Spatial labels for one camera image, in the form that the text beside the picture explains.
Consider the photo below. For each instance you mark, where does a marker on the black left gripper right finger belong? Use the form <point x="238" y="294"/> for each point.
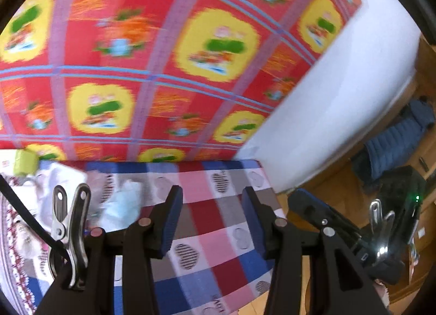
<point x="278" y="240"/>

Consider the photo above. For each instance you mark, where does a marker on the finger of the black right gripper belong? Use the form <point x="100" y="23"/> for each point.
<point x="320" y="215"/>

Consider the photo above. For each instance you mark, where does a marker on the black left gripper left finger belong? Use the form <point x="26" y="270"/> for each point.
<point x="146" y="239"/>

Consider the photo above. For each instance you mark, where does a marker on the light blue tissue pack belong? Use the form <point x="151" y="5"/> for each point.
<point x="122" y="208"/>

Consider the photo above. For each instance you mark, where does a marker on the white tissue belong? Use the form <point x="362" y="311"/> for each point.
<point x="49" y="175"/>

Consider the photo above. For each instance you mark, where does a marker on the silver metal spring clamp right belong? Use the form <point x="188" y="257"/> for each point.
<point x="381" y="227"/>

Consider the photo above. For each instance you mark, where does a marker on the silver metal spring clamp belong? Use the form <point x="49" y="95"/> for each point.
<point x="68" y="229"/>
<point x="381" y="227"/>

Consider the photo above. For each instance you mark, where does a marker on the checkered heart bed sheet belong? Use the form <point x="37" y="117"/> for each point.
<point x="211" y="267"/>

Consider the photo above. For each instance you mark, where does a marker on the silver metal spring clamp left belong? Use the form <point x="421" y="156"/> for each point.
<point x="68" y="229"/>

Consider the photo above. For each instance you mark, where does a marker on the yellow green small box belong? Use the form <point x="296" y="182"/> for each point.
<point x="25" y="163"/>

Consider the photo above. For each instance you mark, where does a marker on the red patterned wall cloth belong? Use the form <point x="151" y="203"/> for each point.
<point x="154" y="80"/>

